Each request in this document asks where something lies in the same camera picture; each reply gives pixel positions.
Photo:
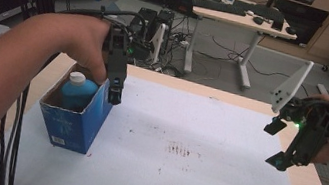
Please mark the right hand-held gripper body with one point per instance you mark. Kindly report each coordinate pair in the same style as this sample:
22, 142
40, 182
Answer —
310, 137

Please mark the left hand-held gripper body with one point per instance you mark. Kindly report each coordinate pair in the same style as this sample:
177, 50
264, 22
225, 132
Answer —
117, 57

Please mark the blue bottle with white cap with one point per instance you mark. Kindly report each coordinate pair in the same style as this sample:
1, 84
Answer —
77, 93

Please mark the blue cardboard box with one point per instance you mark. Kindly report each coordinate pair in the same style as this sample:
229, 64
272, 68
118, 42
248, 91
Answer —
75, 128

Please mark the person's left hand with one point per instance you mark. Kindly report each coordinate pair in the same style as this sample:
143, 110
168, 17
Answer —
77, 35

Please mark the black computer tower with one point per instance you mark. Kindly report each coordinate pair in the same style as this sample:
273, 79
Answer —
146, 18

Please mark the black computer mouse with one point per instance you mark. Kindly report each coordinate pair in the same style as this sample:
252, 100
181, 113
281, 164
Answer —
258, 20
291, 30

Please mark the white paper sheet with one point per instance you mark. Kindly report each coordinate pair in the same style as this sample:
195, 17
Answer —
171, 181

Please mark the black keyboard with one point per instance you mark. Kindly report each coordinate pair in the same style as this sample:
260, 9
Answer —
217, 6

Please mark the light wooden desk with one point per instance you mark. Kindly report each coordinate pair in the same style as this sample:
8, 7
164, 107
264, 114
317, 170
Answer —
238, 19

